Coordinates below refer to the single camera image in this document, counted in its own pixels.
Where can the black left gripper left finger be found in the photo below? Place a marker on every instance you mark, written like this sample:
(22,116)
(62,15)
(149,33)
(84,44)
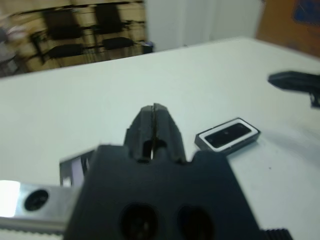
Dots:
(137,130)

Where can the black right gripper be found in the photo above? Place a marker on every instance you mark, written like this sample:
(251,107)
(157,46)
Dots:
(315,100)

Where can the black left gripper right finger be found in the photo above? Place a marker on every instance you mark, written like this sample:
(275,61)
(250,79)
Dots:
(167,130)

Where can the black box lid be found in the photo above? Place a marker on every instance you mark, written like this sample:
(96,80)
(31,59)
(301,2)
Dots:
(72,170)

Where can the black box base white insert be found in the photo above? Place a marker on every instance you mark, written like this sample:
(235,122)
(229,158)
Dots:
(200,142)

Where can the orange brown board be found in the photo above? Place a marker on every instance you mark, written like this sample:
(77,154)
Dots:
(280,27)

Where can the small dark waste bin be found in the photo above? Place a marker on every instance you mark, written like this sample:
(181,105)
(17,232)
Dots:
(149,47)

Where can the black mesh chair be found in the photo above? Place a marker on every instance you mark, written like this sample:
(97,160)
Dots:
(62,27)
(110,22)

